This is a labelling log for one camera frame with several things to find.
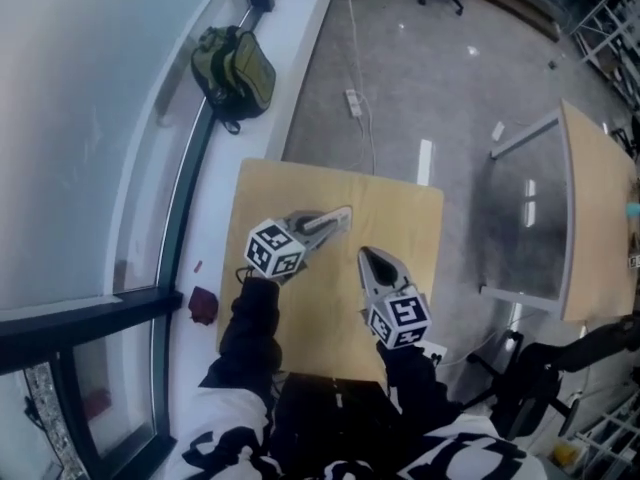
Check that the small teal object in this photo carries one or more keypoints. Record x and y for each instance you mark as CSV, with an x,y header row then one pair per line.
x,y
633,211

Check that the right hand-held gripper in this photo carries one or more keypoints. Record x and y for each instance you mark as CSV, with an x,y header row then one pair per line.
x,y
400,318

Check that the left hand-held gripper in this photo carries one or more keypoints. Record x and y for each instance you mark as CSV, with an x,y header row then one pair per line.
x,y
272,248

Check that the wooden floor step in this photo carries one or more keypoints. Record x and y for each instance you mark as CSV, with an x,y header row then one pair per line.
x,y
525,8

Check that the black window frame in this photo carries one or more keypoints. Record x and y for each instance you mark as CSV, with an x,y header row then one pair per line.
x,y
100,318

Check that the dark red cloth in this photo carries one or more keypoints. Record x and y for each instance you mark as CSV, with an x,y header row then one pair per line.
x,y
203,305

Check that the green backpack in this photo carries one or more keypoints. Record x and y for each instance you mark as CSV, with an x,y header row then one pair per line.
x,y
235,73

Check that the person's right forearm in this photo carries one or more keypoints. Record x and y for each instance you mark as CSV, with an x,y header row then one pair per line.
x,y
412,378

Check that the white shelf rack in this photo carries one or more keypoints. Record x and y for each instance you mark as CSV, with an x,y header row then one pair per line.
x,y
610,28

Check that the person's left forearm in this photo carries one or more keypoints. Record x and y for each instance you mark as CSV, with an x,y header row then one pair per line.
x,y
250,333

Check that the white power strip with plugs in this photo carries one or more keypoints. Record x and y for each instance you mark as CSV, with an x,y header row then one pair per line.
x,y
434,352

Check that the wooden table white legs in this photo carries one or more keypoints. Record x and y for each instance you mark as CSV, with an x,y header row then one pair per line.
x,y
595,208

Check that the black backpack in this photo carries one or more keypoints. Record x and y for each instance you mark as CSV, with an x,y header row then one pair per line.
x,y
525,410

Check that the person's black white shirt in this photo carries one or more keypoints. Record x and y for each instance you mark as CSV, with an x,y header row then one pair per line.
x,y
225,433

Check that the small white floor block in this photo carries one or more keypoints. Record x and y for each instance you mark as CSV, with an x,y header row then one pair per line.
x,y
498,131

